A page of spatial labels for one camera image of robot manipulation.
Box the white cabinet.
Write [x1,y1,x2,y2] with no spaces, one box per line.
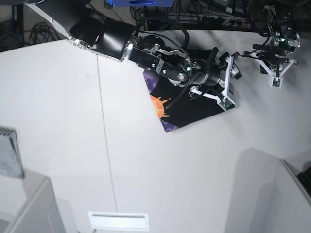
[0,170,66,233]
[253,160,311,233]

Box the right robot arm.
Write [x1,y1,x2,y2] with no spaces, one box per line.
[27,0,240,109]

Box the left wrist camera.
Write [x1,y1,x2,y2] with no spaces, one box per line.
[270,77,283,88]

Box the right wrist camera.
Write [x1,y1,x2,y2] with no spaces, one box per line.
[218,97,235,111]

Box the white cabinet right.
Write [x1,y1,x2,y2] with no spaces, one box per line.
[253,160,311,233]

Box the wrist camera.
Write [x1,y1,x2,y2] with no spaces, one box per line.
[218,97,235,111]
[270,77,283,88]

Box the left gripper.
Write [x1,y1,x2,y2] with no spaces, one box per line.
[242,47,298,78]

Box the white table slot plate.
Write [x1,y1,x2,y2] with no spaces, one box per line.
[88,212,149,231]

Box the black keyboard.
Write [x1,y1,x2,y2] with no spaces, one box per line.
[297,167,311,196]

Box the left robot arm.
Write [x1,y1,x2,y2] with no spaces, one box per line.
[242,0,301,83]

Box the white cabinet left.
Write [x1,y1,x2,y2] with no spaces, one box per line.
[0,170,66,233]

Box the black T-shirt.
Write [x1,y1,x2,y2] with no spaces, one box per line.
[142,48,238,133]

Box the grey folded cloth bag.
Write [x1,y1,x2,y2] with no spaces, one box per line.
[0,126,25,179]

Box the blue box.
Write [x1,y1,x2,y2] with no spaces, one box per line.
[108,0,175,7]

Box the coiled black cable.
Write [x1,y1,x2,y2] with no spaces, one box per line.
[29,21,61,45]

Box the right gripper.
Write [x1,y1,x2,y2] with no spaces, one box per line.
[190,52,241,102]

